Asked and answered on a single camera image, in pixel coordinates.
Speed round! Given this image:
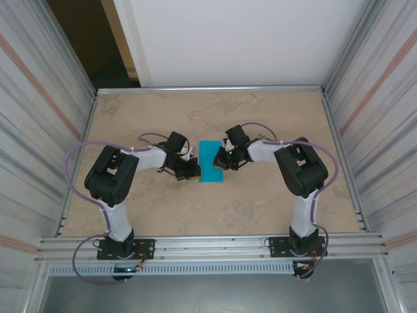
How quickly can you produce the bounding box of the teal cloth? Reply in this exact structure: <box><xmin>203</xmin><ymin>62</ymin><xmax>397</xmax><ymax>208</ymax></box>
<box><xmin>198</xmin><ymin>140</ymin><xmax>225</xmax><ymax>183</ymax></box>

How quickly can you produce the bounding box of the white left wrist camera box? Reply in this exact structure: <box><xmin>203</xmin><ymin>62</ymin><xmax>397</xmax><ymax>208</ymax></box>
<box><xmin>180</xmin><ymin>145</ymin><xmax>199</xmax><ymax>163</ymax></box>

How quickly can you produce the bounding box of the aluminium frame crossbar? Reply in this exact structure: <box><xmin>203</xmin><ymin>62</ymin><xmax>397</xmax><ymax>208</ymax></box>
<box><xmin>96</xmin><ymin>85</ymin><xmax>326</xmax><ymax>96</ymax></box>

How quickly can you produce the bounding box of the aluminium mounting rail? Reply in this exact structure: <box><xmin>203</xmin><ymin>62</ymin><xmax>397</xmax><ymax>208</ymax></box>
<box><xmin>34</xmin><ymin>231</ymin><xmax>390</xmax><ymax>263</ymax></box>

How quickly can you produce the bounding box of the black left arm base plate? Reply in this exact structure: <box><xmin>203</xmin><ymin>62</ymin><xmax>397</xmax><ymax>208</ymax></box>
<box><xmin>96</xmin><ymin>239</ymin><xmax>156</xmax><ymax>261</ymax></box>

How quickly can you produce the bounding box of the aluminium side frame bar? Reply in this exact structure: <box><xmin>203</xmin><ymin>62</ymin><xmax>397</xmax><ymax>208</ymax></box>
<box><xmin>57</xmin><ymin>93</ymin><xmax>98</xmax><ymax>237</ymax></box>
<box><xmin>321</xmin><ymin>91</ymin><xmax>369</xmax><ymax>233</ymax></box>

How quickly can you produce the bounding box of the grey slotted cable duct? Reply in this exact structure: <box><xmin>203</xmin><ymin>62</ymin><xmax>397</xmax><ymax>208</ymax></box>
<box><xmin>48</xmin><ymin>262</ymin><xmax>296</xmax><ymax>276</ymax></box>

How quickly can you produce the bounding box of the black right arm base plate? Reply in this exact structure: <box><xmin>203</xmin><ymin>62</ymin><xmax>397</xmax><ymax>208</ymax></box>
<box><xmin>268</xmin><ymin>235</ymin><xmax>328</xmax><ymax>258</ymax></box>

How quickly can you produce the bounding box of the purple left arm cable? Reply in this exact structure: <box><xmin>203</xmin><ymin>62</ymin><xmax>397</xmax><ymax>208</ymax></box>
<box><xmin>65</xmin><ymin>132</ymin><xmax>170</xmax><ymax>286</ymax></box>

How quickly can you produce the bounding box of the small circuit board with wires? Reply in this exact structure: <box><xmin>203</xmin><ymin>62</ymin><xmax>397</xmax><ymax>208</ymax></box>
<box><xmin>292</xmin><ymin>260</ymin><xmax>315</xmax><ymax>272</ymax></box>
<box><xmin>113</xmin><ymin>264</ymin><xmax>145</xmax><ymax>274</ymax></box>

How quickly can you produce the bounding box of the tan door frame strip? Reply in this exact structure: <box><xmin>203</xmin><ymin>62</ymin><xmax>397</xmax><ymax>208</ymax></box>
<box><xmin>100</xmin><ymin>0</ymin><xmax>139</xmax><ymax>79</ymax></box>

